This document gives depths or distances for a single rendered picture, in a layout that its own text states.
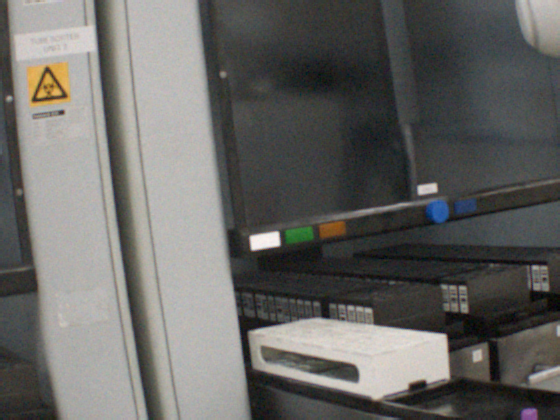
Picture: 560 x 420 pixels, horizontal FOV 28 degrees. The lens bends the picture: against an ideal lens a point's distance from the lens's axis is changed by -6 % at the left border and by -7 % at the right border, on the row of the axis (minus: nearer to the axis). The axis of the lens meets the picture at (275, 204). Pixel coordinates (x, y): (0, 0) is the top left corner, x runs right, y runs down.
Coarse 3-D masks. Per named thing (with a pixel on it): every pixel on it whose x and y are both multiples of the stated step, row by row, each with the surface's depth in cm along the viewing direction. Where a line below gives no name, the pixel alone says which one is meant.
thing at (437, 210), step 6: (432, 204) 148; (438, 204) 149; (444, 204) 149; (426, 210) 149; (432, 210) 148; (438, 210) 149; (444, 210) 149; (432, 216) 148; (438, 216) 149; (444, 216) 149; (438, 222) 149
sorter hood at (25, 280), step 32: (0, 0) 125; (0, 32) 125; (0, 64) 125; (0, 96) 125; (0, 128) 125; (0, 160) 125; (0, 192) 125; (0, 224) 125; (0, 256) 125; (32, 256) 127; (0, 288) 124; (32, 288) 126
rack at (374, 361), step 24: (264, 336) 141; (288, 336) 139; (312, 336) 136; (336, 336) 134; (360, 336) 132; (384, 336) 130; (408, 336) 127; (432, 336) 126; (264, 360) 145; (288, 360) 143; (312, 360) 141; (336, 360) 138; (360, 360) 122; (384, 360) 120; (408, 360) 121; (432, 360) 123; (336, 384) 127; (360, 384) 122; (384, 384) 120
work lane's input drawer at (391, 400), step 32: (256, 384) 141; (288, 384) 136; (416, 384) 121; (448, 384) 122; (480, 384) 120; (256, 416) 142; (288, 416) 135; (320, 416) 127; (352, 416) 121; (384, 416) 116; (416, 416) 112; (448, 416) 107; (480, 416) 110; (544, 416) 105
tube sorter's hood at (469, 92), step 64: (256, 0) 140; (320, 0) 144; (384, 0) 148; (448, 0) 153; (512, 0) 158; (256, 64) 140; (320, 64) 144; (384, 64) 148; (448, 64) 153; (512, 64) 158; (256, 128) 140; (320, 128) 144; (384, 128) 148; (448, 128) 152; (512, 128) 158; (256, 192) 140; (320, 192) 144; (384, 192) 148; (448, 192) 152; (512, 192) 156; (256, 256) 139
